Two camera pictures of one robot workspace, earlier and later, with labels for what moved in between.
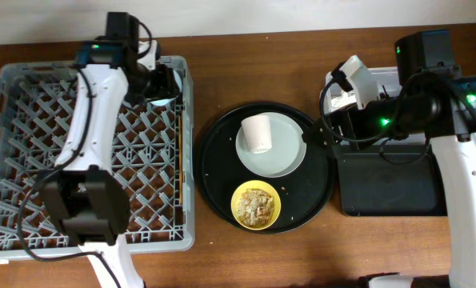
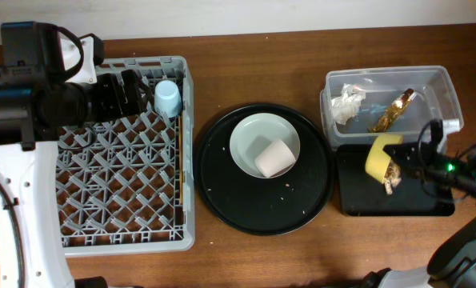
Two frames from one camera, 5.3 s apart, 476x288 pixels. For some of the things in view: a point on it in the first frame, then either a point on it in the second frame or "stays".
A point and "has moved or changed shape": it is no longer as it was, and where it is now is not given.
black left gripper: (162, 86) -> (112, 96)
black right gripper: (334, 123) -> (412, 161)
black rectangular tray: (390, 180) stays
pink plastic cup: (258, 134) -> (275, 158)
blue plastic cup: (168, 102) has moved or changed shape
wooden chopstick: (180, 157) stays
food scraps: (255, 207) -> (392, 177)
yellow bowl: (255, 205) -> (378, 160)
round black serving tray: (302, 192) stays
